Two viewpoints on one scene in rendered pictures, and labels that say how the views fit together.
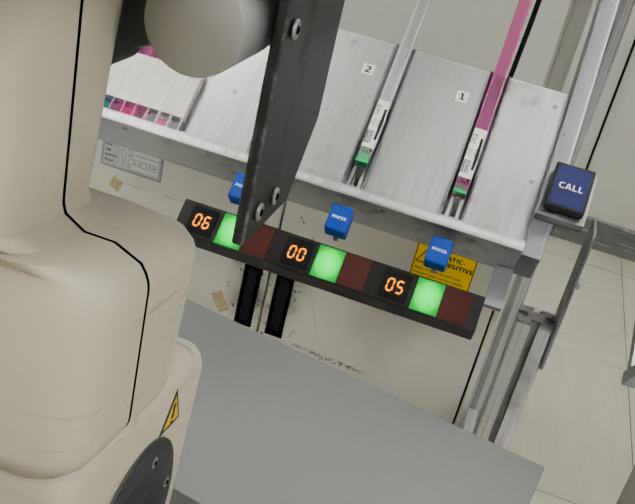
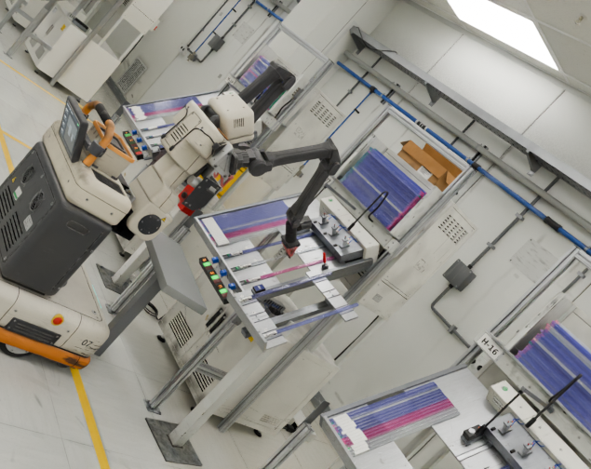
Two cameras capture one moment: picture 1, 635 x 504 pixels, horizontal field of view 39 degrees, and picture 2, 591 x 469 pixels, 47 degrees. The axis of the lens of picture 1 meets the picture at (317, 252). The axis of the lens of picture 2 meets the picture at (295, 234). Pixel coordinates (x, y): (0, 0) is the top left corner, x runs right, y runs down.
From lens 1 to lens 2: 265 cm
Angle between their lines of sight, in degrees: 38
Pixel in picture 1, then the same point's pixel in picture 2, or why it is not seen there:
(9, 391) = (154, 192)
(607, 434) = not seen: outside the picture
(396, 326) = (234, 342)
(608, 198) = not seen: outside the picture
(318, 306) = not seen: hidden behind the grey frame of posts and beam
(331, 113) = (241, 261)
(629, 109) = (425, 455)
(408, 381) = (225, 360)
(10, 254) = (163, 181)
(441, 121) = (256, 273)
